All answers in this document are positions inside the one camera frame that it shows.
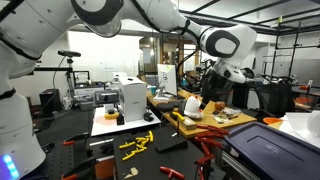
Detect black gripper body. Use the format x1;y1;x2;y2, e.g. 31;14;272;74
201;70;233;106

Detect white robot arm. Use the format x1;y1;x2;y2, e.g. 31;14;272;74
0;0;257;180

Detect white helmet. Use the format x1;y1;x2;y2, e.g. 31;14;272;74
184;96;203;119

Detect wooden desk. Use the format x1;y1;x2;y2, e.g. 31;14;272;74
146;90;257;139

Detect tan small box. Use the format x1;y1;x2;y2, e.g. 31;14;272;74
182;118;196;130

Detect computer monitor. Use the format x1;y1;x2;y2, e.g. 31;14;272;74
154;64;177;101

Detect black round cushion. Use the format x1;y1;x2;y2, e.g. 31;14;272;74
156;103;175;112

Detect orange plate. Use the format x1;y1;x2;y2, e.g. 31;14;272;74
263;117;283;125

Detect black angled wrench stand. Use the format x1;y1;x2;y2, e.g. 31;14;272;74
155;121;188;153

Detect white computer case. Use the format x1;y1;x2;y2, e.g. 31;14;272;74
119;77;147;122

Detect yellow T-handle on stand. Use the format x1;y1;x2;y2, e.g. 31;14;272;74
172;112;185;121

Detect red handle wrenches in rack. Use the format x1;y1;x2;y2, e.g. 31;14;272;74
194;124;229;180

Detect yellow T-handle wrench pile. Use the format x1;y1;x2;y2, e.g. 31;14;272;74
119;130;154;161

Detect red T-handle wrench on table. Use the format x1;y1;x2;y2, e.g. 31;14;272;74
160;166;185;180

